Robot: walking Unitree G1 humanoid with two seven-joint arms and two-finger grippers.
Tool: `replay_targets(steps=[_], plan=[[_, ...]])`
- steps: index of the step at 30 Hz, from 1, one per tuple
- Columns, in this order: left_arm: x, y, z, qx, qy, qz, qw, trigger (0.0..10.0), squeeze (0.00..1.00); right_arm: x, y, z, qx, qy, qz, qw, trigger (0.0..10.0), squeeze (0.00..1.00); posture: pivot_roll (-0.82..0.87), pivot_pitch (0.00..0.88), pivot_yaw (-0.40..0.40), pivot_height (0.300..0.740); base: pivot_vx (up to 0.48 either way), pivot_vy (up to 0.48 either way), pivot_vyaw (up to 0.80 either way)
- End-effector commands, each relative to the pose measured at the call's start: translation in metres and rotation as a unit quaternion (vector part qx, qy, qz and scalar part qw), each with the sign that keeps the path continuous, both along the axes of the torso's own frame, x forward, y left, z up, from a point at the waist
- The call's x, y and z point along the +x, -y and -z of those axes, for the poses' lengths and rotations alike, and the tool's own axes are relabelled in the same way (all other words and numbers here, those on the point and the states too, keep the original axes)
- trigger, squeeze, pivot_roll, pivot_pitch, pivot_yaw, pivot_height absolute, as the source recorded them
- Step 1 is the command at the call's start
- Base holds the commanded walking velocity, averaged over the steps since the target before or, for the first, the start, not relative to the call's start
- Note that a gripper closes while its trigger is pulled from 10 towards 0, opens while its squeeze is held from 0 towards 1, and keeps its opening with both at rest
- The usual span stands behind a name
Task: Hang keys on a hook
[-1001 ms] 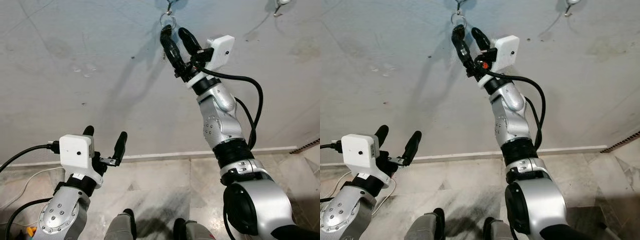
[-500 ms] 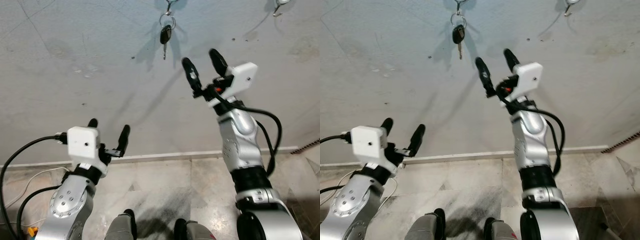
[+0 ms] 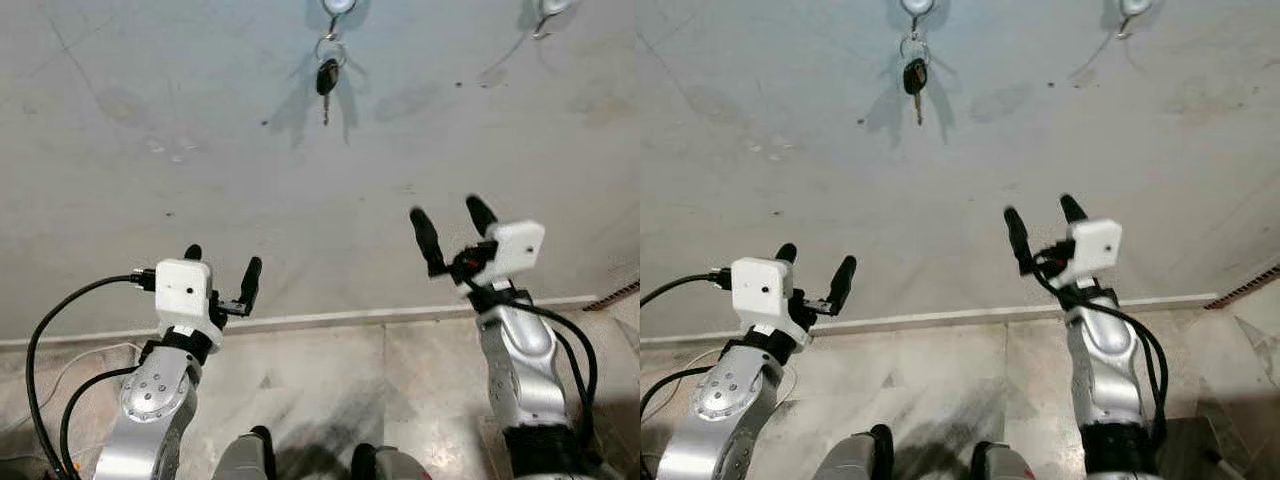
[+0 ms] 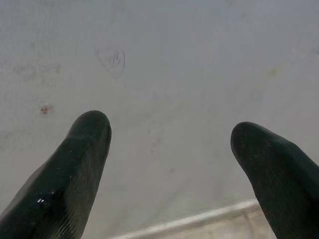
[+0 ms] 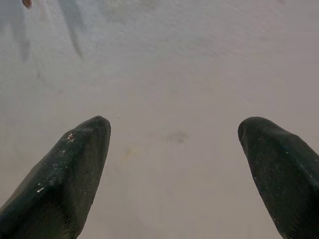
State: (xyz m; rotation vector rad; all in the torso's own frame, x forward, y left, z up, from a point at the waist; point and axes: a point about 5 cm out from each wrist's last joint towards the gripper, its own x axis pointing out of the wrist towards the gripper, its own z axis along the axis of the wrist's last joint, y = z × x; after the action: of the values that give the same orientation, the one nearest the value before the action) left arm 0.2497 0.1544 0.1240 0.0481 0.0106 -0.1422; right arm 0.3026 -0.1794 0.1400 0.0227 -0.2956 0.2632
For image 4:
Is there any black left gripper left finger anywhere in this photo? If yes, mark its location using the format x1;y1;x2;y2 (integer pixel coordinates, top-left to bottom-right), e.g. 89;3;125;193
0;110;112;239

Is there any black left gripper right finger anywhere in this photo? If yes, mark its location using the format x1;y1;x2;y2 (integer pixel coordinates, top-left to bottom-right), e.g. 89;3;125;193
230;121;319;239

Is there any white wall baseboard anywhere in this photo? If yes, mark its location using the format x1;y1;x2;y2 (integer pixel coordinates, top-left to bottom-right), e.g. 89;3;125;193
116;199;261;239

